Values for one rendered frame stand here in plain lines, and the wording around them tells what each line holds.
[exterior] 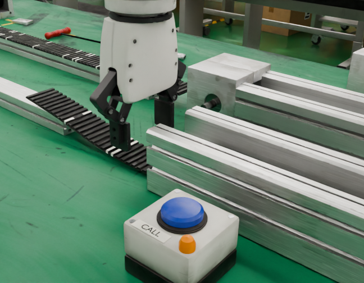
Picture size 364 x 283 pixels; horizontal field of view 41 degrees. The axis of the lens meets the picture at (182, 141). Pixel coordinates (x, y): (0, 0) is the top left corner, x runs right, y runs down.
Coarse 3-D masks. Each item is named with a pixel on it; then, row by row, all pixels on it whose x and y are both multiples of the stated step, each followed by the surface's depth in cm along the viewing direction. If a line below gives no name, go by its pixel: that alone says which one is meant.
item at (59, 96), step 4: (60, 92) 78; (48, 96) 76; (52, 96) 76; (56, 96) 77; (60, 96) 76; (64, 96) 77; (40, 100) 75; (44, 100) 75; (48, 100) 75; (52, 100) 75; (56, 100) 76; (40, 104) 74; (44, 104) 74
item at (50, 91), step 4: (52, 88) 78; (40, 92) 77; (44, 92) 77; (48, 92) 78; (52, 92) 77; (56, 92) 78; (28, 96) 75; (32, 96) 75; (36, 96) 76; (40, 96) 76; (44, 96) 76; (32, 100) 74; (36, 100) 75
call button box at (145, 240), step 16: (176, 192) 49; (160, 208) 47; (208, 208) 47; (128, 224) 45; (144, 224) 44; (160, 224) 44; (208, 224) 45; (224, 224) 45; (128, 240) 45; (144, 240) 44; (160, 240) 42; (176, 240) 43; (208, 240) 43; (224, 240) 45; (128, 256) 46; (144, 256) 44; (160, 256) 43; (176, 256) 41; (192, 256) 41; (208, 256) 43; (224, 256) 46; (144, 272) 45; (160, 272) 44; (176, 272) 42; (192, 272) 42; (208, 272) 45; (224, 272) 47
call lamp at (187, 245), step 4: (184, 236) 41; (188, 236) 41; (192, 236) 41; (180, 240) 41; (184, 240) 41; (188, 240) 41; (192, 240) 41; (180, 244) 41; (184, 244) 41; (188, 244) 41; (192, 244) 41; (180, 248) 41; (184, 248) 41; (188, 248) 41; (192, 248) 41; (184, 252) 41; (188, 252) 41; (192, 252) 41
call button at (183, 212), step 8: (168, 200) 46; (176, 200) 46; (184, 200) 46; (192, 200) 46; (168, 208) 44; (176, 208) 44; (184, 208) 44; (192, 208) 45; (200, 208) 45; (168, 216) 44; (176, 216) 43; (184, 216) 43; (192, 216) 44; (200, 216) 44; (168, 224) 44; (176, 224) 43; (184, 224) 43; (192, 224) 43
